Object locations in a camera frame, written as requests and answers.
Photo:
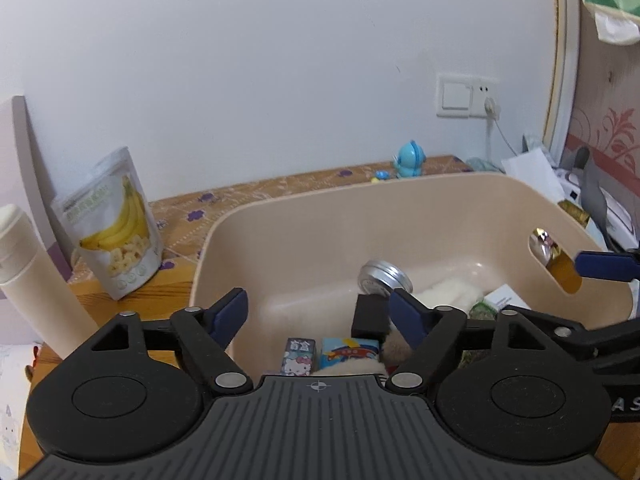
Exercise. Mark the green packet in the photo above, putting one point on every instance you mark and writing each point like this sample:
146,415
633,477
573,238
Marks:
480,312

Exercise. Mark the white wall switch socket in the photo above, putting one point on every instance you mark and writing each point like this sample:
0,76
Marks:
457,97

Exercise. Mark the white card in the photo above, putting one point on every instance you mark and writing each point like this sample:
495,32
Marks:
505,297

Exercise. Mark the small cat print box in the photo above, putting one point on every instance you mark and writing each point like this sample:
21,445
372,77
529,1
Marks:
298,357

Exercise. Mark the banana chips pouch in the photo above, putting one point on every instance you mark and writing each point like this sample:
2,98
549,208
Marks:
110,220

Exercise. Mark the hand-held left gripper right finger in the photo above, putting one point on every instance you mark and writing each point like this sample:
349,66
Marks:
407,320

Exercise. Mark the pink floral panel with cream frame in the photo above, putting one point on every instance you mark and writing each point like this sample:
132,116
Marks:
605,110

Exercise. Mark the small blue and yellow toy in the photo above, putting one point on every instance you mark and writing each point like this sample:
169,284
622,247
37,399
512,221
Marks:
380,176

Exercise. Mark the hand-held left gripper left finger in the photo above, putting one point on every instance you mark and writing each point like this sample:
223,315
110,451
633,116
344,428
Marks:
230,315

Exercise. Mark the shiny foil packet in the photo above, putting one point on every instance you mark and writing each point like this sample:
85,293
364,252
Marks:
545,245

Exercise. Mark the floral patterned table mat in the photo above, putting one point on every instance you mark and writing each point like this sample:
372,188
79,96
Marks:
210,210

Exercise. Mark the blue toy figure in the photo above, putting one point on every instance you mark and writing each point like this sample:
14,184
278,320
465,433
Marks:
409,160

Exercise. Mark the black box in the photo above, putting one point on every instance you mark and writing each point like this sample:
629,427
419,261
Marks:
370,317

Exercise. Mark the blue snack box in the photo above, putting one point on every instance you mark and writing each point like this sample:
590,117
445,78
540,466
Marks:
347,351

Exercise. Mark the white thermos bottle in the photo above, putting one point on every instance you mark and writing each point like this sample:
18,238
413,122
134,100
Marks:
35,290

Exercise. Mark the beige fluffy plush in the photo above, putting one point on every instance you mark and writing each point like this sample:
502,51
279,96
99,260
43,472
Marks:
395,350

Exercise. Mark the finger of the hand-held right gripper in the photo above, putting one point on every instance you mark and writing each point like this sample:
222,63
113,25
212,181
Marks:
575,340
605,265

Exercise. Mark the beige plastic storage bin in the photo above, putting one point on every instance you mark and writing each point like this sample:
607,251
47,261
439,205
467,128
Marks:
300,240

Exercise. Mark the white paper sheet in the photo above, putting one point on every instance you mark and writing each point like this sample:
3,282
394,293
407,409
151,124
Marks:
532,172

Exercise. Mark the round silver tin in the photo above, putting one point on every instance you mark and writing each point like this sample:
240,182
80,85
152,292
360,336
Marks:
382,275

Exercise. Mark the teal cloth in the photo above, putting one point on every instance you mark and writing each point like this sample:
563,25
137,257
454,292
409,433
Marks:
482,164

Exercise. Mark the lilac board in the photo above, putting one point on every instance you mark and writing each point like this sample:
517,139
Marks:
25,160

